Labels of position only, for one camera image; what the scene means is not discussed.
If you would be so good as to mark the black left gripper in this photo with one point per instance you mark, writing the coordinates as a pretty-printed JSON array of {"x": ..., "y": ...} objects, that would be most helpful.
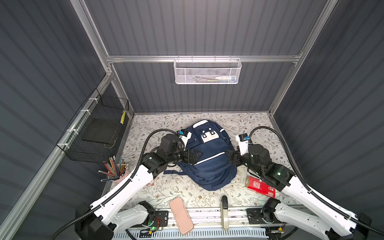
[{"x": 194, "y": 158}]

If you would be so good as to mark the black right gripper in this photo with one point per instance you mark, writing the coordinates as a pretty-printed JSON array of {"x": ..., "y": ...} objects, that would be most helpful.
[{"x": 236, "y": 154}]

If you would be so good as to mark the red card box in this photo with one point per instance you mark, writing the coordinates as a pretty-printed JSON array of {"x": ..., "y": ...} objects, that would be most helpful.
[{"x": 260, "y": 187}]

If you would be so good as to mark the navy blue student backpack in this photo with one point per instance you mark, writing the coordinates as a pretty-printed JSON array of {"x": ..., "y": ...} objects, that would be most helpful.
[{"x": 214, "y": 169}]

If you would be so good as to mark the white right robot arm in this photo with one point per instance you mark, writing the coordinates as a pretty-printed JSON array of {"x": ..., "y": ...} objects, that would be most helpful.
[{"x": 331, "y": 221}]

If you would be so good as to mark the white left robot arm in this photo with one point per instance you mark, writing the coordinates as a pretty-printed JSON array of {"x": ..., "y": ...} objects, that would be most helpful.
[{"x": 114, "y": 200}]

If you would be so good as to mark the floral table mat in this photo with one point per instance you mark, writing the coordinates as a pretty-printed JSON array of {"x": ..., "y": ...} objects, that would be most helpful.
[{"x": 167, "y": 187}]

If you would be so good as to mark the coloured pencils cup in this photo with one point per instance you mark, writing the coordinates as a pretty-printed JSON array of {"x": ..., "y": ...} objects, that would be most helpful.
[{"x": 116, "y": 170}]

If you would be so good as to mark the yellow ruler in basket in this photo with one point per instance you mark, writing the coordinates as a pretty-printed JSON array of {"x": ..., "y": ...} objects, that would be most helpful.
[{"x": 123, "y": 117}]

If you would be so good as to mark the black notebook in basket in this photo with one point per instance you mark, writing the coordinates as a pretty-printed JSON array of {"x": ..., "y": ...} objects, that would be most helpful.
[{"x": 101, "y": 131}]

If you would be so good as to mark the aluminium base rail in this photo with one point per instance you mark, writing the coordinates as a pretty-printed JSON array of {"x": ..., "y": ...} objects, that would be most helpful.
[{"x": 210, "y": 217}]

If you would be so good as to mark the white wire mesh basket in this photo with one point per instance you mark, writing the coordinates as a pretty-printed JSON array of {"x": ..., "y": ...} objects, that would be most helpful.
[{"x": 207, "y": 71}]

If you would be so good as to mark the black wire wall basket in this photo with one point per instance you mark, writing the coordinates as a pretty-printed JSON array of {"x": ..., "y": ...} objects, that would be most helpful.
[{"x": 100, "y": 107}]

